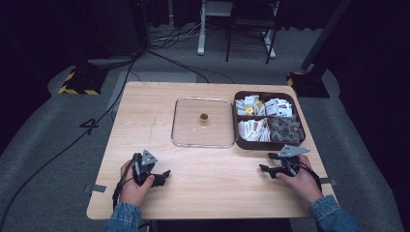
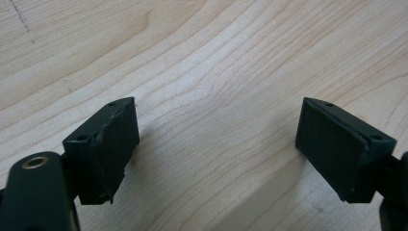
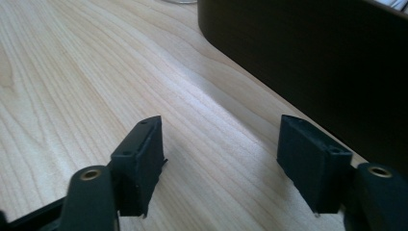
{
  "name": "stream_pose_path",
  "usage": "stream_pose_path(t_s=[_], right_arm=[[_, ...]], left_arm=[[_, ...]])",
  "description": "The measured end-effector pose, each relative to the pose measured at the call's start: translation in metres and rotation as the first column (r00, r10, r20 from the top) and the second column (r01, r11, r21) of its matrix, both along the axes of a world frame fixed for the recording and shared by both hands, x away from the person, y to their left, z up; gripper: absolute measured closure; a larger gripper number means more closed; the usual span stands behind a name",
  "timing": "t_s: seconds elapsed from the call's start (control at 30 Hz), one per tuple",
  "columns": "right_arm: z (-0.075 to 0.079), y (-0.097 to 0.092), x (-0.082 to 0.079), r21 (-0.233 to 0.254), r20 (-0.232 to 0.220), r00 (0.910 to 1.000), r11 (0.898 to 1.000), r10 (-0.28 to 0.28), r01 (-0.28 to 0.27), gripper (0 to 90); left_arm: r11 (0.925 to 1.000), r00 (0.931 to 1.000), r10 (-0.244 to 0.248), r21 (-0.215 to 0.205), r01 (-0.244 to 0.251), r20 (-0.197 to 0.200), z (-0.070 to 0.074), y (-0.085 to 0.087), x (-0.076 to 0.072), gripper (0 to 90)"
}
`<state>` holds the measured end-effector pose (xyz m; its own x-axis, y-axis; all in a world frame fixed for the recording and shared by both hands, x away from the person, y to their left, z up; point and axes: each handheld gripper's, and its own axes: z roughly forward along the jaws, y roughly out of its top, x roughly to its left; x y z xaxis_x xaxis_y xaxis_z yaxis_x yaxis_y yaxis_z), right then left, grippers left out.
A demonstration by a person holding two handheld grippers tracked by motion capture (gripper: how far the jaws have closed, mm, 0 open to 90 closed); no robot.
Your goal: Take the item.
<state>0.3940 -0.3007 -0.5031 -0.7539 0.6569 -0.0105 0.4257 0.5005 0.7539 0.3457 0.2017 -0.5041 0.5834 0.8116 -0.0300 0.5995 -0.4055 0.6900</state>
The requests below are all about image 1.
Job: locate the pile of white printed packets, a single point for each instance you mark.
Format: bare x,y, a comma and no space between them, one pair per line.
278,108

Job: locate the white desk leg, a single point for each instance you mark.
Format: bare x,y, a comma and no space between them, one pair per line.
270,45
201,38

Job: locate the pile of dark grey packets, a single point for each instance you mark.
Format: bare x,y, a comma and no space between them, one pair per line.
285,130

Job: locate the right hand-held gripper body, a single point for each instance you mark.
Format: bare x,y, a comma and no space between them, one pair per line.
290,154

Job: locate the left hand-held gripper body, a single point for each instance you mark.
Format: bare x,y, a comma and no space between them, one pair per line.
143,167

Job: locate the grey tape strip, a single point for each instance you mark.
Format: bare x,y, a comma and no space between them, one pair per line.
329,181
97,188

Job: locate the black stand slanted pole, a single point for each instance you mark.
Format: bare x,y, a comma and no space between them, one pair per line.
311,82

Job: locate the person's right hand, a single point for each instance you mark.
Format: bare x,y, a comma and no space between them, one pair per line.
303,183

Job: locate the black metal chair frame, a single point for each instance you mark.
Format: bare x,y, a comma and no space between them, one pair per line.
249,22

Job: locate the person's left hand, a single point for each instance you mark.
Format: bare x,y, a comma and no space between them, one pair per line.
132,190

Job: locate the black stand yellow striped base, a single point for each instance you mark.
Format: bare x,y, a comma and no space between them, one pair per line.
84,79

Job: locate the clear glass lid gold knob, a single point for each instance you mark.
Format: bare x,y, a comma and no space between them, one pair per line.
203,124

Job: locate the pile of white stick packets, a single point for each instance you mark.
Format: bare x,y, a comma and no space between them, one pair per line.
256,130

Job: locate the dark brown compartment box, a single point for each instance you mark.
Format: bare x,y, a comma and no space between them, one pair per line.
240,143

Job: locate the pile of white yellow packets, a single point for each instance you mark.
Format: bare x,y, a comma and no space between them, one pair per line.
246,106

